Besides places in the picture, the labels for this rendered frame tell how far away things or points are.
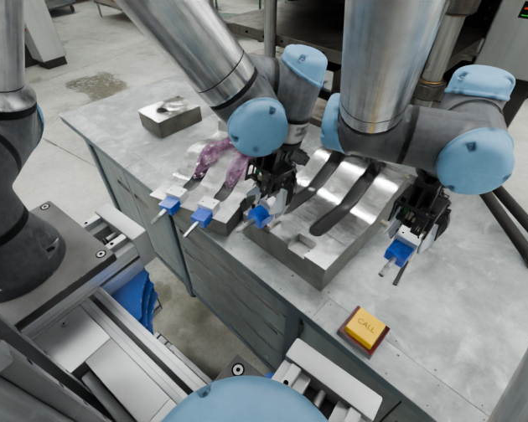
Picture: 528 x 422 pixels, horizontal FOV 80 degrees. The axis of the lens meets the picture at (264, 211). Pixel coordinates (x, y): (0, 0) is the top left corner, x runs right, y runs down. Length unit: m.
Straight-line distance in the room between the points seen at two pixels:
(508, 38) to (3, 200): 1.30
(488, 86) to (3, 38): 0.61
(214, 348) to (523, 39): 1.59
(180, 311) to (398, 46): 1.57
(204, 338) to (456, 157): 1.40
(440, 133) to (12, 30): 0.54
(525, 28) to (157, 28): 1.10
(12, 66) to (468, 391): 0.92
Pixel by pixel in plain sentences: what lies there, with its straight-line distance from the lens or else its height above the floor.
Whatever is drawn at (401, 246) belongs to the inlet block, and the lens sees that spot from 0.73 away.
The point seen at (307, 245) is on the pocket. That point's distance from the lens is 0.78.
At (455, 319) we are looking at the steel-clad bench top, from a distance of 0.85.
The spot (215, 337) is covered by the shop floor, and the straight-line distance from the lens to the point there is 1.61.
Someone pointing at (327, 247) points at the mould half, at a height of 0.89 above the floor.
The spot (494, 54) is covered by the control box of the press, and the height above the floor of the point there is 1.13.
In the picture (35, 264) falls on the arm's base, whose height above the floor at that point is 1.07.
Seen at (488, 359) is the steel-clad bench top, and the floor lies 0.80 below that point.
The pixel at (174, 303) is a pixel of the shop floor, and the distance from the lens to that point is 1.74.
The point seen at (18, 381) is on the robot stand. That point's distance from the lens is 0.36.
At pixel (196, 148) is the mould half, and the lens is 1.06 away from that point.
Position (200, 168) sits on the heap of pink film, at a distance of 0.99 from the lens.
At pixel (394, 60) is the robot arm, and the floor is 1.37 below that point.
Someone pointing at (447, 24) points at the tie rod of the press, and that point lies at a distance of 1.20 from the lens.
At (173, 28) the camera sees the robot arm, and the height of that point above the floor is 1.38.
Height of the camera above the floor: 1.46
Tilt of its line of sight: 44 degrees down
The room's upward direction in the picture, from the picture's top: straight up
